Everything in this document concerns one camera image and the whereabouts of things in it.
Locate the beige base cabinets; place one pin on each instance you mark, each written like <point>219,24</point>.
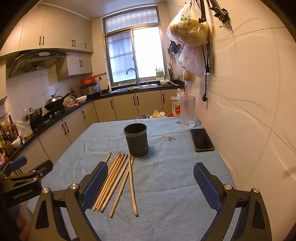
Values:
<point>124,106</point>

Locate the hanging kitchen utensils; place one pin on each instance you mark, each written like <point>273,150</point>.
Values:
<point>174,47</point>

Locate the beige wall cabinets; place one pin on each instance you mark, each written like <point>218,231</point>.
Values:
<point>57,30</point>

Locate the steel sink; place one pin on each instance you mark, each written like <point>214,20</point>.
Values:
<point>122,90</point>

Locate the black wok with lid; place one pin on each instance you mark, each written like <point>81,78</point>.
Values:
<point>54,102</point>

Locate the dark utensil holder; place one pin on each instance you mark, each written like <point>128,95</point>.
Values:
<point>170,73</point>

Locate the black chopstick holder cup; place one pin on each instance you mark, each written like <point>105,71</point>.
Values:
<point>136,143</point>

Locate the steel pot with lid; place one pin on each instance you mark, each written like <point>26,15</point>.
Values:
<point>35,112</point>

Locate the green dish cloth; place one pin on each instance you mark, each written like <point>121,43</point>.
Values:
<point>133,88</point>

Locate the hanging pinkish plastic bag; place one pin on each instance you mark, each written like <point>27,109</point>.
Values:
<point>193,59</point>

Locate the chrome faucet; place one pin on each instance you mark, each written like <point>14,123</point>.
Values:
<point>136,74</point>

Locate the white slim bottle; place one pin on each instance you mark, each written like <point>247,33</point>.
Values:
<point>109,85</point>

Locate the white mortar bowl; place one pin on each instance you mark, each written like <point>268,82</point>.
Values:
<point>16,143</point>

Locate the group of sauce bottles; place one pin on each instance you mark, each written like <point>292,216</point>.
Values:
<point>12,129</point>

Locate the pile of wooden chopsticks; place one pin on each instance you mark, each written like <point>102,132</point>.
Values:
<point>113,180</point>

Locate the wall socket panel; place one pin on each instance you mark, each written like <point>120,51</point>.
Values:
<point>211,60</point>

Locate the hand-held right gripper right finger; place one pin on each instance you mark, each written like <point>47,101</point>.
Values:
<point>207,185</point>

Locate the dark kettle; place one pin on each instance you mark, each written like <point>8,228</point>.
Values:
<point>73,93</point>

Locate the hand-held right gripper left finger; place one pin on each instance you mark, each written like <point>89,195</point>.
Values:
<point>96,185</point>

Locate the green detergent bottle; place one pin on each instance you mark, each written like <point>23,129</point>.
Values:
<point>159,74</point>

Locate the person's left hand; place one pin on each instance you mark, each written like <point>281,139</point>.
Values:
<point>23,215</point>

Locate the crumpled clear plastic bag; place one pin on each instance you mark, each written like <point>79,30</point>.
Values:
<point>23,128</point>

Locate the small hanging brown bag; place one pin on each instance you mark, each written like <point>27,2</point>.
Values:
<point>188,75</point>

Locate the silver kitchen appliance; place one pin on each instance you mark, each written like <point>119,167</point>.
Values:
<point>90,90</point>

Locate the red plastic basket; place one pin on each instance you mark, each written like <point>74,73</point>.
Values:
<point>172,114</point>

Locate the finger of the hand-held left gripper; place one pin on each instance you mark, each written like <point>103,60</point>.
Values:
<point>18,161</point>
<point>45,165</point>

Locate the red plastic basin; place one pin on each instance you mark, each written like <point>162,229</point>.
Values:
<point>87,81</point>

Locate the black range hood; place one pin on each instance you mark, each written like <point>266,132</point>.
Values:
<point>34,60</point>

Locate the hanging bag with yellow contents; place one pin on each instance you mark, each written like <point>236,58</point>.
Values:
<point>187,30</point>

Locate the white ceramic bowl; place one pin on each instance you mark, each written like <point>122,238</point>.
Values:
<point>81,99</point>

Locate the white bowl with spoon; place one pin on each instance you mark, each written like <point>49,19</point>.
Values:
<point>164,82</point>

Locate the yellow plastic bag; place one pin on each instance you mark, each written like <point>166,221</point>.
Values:
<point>157,114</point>

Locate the small beige wall cabinet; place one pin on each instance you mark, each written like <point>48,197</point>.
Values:
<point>77,64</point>

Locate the clear glass mug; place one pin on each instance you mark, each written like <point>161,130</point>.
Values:
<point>187,111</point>

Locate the black smartphone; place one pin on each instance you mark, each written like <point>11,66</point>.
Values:
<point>202,140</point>

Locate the blue tablecloth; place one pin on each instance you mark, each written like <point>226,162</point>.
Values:
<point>166,176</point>

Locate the small metal keys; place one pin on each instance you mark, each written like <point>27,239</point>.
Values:
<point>170,138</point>

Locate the kitchen window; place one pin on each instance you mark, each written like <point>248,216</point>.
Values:
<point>143,53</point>

